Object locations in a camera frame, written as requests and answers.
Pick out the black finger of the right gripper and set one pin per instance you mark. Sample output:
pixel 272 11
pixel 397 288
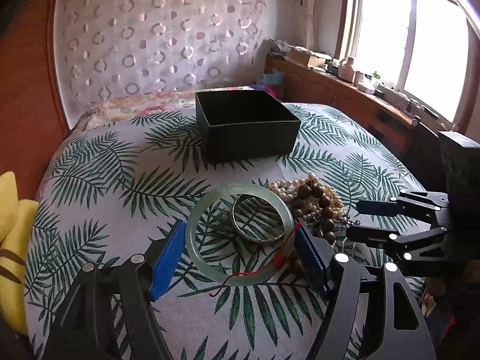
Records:
pixel 372 237

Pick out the patterned window curtain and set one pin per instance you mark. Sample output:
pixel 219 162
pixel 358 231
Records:
pixel 309 20

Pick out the silver metal bangle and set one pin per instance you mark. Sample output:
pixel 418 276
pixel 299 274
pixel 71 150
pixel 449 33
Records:
pixel 256 220

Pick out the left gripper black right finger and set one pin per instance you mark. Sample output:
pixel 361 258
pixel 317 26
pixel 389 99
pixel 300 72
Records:
pixel 314 254

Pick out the green jade bangle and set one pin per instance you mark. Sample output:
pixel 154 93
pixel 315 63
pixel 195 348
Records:
pixel 243 191

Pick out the brown wooden wardrobe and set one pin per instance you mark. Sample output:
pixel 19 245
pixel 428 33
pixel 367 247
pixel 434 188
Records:
pixel 33 123

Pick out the blue bag by bed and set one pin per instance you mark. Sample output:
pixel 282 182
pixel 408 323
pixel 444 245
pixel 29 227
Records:
pixel 274 78

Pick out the floral quilt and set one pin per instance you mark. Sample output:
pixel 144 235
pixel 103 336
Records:
pixel 126 108

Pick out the pink thermos jug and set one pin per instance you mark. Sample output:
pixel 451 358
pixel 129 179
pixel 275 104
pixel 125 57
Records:
pixel 346 70

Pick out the cardboard box on cabinet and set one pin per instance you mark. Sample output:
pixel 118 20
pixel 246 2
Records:
pixel 306 57

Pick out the window with white frame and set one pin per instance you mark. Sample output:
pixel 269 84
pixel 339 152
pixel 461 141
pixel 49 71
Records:
pixel 427 50

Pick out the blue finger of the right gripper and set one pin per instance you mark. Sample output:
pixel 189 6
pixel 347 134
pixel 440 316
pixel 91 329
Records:
pixel 378 208

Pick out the wooden side cabinet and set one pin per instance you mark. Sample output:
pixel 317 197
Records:
pixel 404 135

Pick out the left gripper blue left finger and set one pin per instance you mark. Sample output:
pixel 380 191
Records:
pixel 166 254

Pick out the circle pattern sheer curtain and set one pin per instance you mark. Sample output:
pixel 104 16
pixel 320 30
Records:
pixel 107 49

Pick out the yellow plush toy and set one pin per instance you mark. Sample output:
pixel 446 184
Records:
pixel 17 217

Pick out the black open jewelry box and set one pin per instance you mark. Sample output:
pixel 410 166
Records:
pixel 244 124

